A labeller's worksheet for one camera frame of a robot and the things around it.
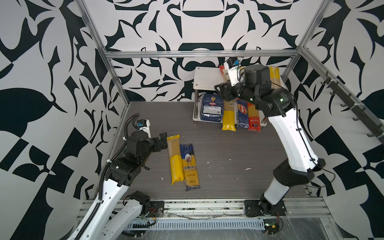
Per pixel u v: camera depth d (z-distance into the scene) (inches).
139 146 19.7
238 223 28.1
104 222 16.3
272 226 27.9
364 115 21.7
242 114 39.7
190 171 33.0
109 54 36.2
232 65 19.8
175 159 34.2
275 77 31.8
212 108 39.3
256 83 17.3
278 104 15.8
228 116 40.0
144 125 23.1
